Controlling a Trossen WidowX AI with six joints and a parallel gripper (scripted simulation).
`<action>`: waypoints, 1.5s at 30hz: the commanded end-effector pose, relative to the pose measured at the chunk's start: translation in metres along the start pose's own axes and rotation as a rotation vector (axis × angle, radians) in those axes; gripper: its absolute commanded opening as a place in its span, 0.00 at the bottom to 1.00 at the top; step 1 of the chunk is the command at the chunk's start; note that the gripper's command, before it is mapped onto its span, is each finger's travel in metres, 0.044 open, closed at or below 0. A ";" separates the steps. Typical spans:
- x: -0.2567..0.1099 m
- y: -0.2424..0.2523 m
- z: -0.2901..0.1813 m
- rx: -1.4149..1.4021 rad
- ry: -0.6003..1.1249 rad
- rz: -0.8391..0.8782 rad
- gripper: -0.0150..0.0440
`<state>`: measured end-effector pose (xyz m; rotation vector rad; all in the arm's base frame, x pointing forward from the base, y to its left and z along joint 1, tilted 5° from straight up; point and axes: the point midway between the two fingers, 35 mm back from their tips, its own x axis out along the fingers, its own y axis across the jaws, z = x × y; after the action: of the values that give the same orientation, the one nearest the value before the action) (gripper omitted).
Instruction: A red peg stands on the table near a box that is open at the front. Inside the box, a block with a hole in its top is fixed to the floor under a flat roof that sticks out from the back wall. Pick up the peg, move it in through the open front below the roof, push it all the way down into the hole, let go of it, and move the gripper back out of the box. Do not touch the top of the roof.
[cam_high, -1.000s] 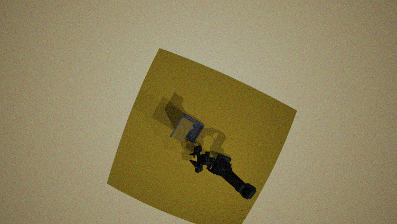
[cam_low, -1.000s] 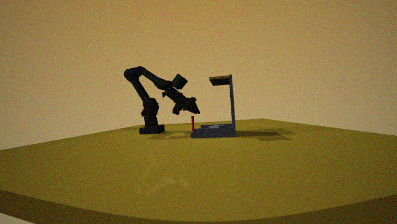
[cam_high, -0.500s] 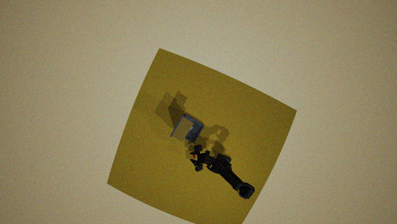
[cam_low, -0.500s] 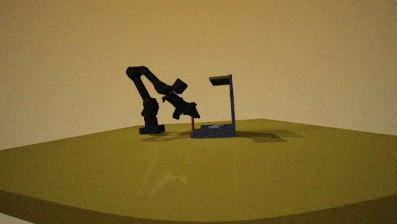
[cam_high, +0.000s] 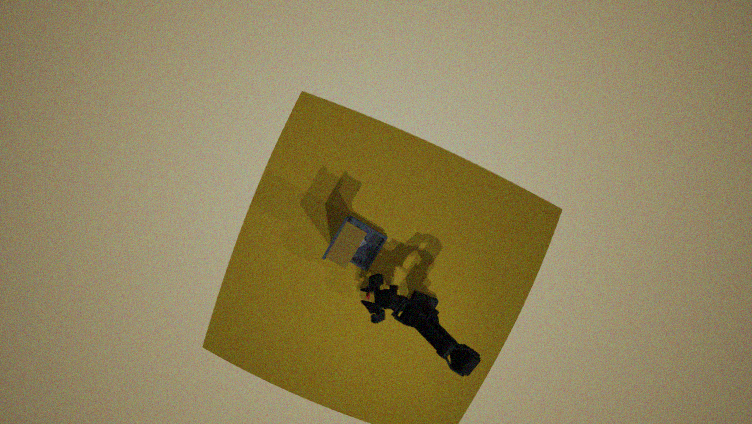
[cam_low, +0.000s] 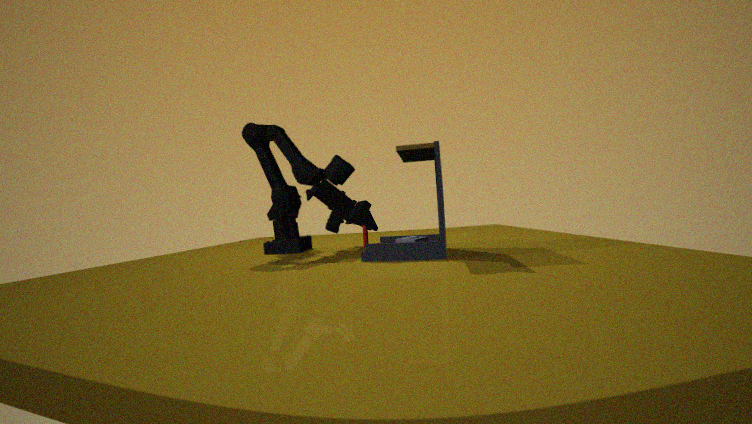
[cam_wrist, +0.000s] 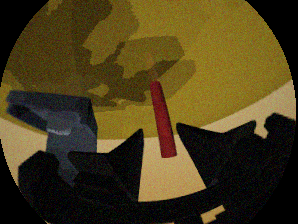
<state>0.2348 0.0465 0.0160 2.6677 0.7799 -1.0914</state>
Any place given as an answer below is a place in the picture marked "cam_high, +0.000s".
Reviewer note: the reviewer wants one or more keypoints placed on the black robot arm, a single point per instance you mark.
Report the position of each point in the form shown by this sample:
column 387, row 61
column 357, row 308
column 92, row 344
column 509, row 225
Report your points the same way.
column 423, row 317

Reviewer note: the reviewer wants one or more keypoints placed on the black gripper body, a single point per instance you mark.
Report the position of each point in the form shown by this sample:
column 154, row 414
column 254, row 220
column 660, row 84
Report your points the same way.
column 375, row 281

